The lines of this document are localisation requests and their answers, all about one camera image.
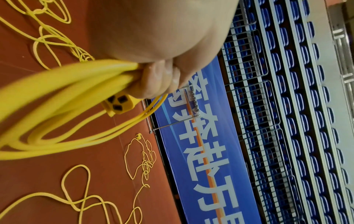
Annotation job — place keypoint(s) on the person's left hand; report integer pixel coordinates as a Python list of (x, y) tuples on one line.
[(166, 30)]

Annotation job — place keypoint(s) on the blue banner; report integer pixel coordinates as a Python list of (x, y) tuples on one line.
[(204, 153)]

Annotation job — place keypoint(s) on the rows of blue seats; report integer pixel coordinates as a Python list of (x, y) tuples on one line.
[(287, 109)]

